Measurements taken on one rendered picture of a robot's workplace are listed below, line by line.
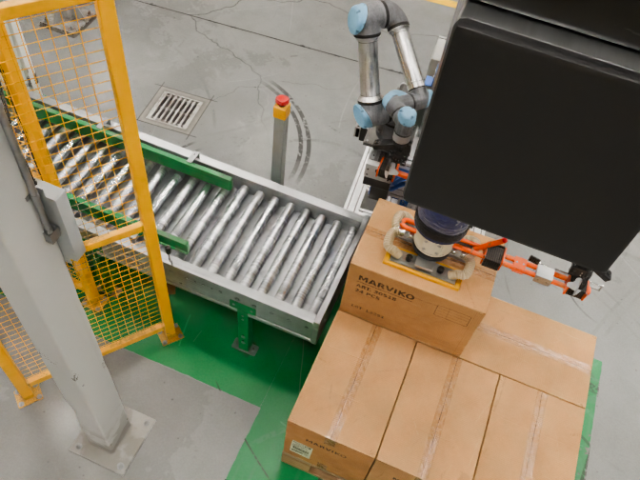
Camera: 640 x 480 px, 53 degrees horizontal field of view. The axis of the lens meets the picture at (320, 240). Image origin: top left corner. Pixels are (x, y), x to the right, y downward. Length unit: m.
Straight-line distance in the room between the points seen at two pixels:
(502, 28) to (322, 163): 4.14
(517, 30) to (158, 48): 5.04
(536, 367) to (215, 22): 3.68
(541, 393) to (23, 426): 2.47
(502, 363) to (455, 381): 0.25
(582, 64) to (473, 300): 2.53
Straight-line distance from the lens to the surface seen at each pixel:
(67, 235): 2.03
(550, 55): 0.25
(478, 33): 0.25
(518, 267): 2.75
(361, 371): 2.94
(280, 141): 3.40
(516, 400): 3.08
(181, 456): 3.36
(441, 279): 2.75
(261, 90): 4.86
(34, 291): 2.10
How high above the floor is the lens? 3.18
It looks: 53 degrees down
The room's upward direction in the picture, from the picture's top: 9 degrees clockwise
